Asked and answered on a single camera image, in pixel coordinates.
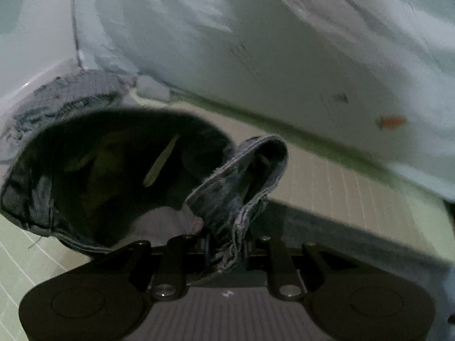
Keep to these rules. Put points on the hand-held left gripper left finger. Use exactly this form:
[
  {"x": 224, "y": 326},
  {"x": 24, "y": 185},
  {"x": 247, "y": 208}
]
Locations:
[{"x": 177, "y": 255}]

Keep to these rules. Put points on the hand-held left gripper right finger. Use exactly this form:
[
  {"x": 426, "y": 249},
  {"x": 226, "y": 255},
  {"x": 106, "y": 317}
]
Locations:
[{"x": 277, "y": 255}]

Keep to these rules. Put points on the blue denim jeans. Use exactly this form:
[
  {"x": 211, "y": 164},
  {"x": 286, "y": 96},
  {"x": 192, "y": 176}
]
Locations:
[{"x": 117, "y": 170}]

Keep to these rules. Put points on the woven bamboo mat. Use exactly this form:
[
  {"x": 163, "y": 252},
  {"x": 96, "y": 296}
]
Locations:
[{"x": 348, "y": 199}]

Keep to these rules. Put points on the white carrot-print bed sheet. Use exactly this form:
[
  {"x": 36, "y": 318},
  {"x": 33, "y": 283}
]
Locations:
[{"x": 270, "y": 53}]

